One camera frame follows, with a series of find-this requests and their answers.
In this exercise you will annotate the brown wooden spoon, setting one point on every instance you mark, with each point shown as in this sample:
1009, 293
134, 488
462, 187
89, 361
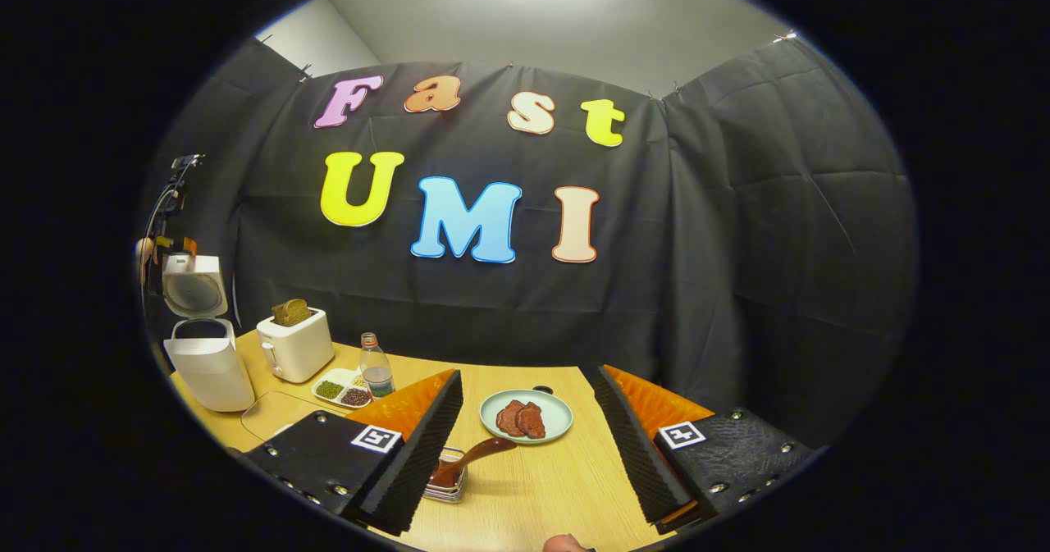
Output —
476, 453

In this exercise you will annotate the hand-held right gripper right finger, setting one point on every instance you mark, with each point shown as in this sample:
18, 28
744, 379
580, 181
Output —
636, 445

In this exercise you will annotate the white divided bean tray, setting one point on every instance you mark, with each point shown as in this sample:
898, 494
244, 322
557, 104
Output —
330, 390

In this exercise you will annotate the pale green plate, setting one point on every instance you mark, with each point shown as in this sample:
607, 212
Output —
558, 417

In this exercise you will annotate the black backdrop cloth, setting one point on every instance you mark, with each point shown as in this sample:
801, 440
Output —
738, 248

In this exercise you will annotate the white toaster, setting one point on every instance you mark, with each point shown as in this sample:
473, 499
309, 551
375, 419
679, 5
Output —
299, 347

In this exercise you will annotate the white rice cooker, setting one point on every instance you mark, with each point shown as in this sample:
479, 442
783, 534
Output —
209, 367

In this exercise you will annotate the brown meat slice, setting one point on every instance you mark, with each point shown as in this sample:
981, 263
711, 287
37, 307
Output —
531, 421
509, 419

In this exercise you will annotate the clear plastic bottle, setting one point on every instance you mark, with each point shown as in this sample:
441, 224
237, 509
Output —
377, 371

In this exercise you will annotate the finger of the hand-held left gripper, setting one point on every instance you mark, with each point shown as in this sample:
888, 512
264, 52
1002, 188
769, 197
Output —
189, 247

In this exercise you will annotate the brown bread slice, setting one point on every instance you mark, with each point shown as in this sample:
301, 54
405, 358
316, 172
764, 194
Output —
291, 312

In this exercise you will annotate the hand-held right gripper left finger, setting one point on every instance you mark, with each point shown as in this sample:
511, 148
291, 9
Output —
410, 462

